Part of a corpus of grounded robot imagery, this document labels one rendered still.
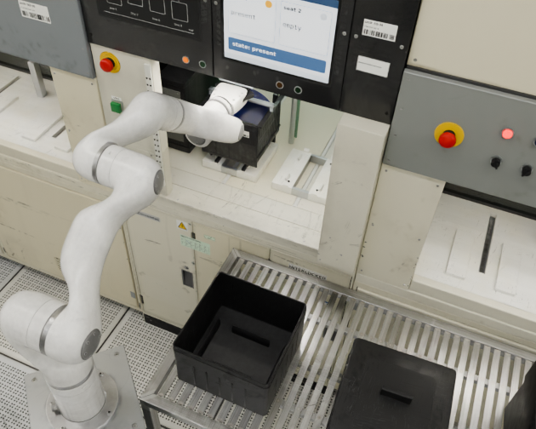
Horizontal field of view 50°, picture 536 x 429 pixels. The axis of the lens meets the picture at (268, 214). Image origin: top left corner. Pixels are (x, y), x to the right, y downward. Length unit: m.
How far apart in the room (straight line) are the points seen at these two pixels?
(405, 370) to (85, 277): 0.87
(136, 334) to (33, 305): 1.37
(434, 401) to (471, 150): 0.65
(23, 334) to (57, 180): 1.02
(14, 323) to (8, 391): 1.33
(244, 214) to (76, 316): 0.79
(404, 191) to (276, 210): 0.53
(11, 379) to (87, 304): 1.43
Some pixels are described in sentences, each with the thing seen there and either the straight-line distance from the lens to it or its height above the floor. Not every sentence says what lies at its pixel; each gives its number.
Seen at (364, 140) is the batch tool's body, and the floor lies 1.37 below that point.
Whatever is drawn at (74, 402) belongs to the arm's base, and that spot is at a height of 0.88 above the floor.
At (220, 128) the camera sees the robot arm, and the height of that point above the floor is 1.26.
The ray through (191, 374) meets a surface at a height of 0.82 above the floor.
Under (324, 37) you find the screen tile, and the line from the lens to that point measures 1.40.
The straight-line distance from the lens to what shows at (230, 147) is 1.98.
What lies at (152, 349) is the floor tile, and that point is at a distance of 2.65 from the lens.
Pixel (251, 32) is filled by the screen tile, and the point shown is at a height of 1.55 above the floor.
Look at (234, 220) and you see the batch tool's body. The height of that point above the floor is 0.87.
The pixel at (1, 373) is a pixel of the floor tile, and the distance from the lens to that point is 2.76.
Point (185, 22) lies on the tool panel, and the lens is 1.55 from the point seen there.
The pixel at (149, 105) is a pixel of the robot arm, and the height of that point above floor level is 1.45.
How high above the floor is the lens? 2.25
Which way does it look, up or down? 46 degrees down
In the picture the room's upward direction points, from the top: 3 degrees clockwise
